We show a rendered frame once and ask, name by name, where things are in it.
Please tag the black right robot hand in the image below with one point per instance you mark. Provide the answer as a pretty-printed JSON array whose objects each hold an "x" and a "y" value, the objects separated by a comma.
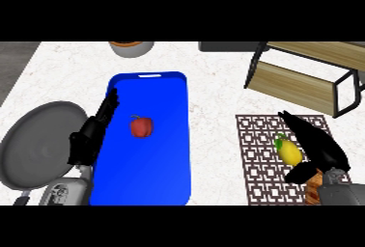
[{"x": 317, "y": 144}]

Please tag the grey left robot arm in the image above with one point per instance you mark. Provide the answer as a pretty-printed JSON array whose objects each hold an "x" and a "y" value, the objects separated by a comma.
[{"x": 67, "y": 189}]

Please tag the dark grey appliance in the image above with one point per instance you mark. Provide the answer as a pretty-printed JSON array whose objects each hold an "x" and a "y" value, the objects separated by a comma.
[{"x": 231, "y": 46}]

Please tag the grey frying pan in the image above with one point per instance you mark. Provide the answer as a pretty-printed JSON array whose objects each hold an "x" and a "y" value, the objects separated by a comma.
[{"x": 41, "y": 146}]

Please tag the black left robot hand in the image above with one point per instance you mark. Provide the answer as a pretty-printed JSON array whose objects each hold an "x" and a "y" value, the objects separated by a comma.
[{"x": 91, "y": 133}]

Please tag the wooden tiered shelf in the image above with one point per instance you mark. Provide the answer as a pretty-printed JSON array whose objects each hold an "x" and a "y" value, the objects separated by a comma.
[{"x": 309, "y": 77}]

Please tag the yellow lemon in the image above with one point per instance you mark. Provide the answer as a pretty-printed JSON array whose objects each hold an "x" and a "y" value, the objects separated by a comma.
[{"x": 289, "y": 151}]

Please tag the brown patterned placemat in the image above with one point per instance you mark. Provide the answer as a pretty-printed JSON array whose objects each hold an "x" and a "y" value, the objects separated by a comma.
[{"x": 267, "y": 160}]

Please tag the blue cutting board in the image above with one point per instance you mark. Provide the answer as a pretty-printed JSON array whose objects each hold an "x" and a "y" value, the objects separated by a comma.
[{"x": 142, "y": 141}]

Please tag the red bell pepper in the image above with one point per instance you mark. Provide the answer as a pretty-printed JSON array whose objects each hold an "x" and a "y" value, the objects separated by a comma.
[{"x": 142, "y": 126}]

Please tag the brown croissant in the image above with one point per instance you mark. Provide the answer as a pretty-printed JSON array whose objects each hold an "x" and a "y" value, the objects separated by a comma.
[{"x": 312, "y": 189}]

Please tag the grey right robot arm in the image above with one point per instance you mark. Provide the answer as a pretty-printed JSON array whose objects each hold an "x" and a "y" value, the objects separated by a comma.
[{"x": 340, "y": 189}]

